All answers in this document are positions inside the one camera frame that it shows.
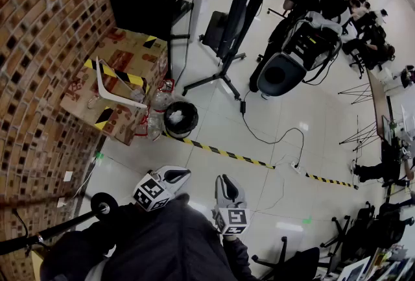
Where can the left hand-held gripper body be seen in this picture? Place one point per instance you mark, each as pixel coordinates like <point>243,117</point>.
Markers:
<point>151,192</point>

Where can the black wheeled display stand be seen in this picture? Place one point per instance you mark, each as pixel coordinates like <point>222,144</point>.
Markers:
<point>241,0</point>

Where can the black cabinet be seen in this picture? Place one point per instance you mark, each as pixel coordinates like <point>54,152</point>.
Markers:
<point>146,0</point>

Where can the black office chair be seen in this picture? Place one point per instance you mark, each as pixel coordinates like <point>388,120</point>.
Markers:
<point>279,75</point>
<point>392,224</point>
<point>356,237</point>
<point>301,261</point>

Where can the black metal coat rack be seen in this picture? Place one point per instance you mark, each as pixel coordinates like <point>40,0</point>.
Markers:
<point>65,226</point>

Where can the grey black backpack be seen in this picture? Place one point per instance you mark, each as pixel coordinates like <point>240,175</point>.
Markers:
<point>311,43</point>

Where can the white cabinet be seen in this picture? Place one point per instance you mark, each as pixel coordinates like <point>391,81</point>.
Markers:
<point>201,7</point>

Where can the person's right forearm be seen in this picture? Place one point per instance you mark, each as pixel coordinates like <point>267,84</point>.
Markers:
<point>238,260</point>

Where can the white wall socket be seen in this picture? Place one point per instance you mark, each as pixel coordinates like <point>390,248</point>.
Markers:
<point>68,176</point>

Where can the person's dark jacket torso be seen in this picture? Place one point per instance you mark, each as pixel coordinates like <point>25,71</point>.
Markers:
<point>155,240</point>

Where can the clear plastic bottle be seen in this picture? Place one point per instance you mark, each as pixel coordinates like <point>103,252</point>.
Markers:
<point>150,125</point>
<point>162,98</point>

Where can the white hanger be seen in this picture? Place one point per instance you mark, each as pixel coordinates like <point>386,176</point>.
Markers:
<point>103,85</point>

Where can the black trash bin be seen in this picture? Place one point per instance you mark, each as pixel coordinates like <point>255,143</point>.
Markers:
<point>181,117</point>

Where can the printed cardboard box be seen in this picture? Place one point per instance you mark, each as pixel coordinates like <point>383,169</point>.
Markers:
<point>133,49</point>

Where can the yellow cardboard box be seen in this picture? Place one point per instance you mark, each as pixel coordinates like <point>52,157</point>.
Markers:
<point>37,265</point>

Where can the stack of printed pictures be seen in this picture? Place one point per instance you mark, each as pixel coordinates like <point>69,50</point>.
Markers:
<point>382,268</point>

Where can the white power strip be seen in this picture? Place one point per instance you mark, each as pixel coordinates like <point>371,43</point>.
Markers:
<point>297,166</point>

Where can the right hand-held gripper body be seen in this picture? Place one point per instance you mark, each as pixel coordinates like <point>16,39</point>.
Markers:
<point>232,219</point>

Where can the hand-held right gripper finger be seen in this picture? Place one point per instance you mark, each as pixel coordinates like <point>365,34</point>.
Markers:
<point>240,197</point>
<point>219,190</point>

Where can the black rectangular box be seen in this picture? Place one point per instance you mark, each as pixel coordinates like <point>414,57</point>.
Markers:
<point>214,30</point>

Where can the wooden desk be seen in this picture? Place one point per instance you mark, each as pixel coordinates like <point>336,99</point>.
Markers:
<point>379,101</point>

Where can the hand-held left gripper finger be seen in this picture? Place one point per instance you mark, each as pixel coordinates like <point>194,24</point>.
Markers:
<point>182,181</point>
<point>176,168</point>

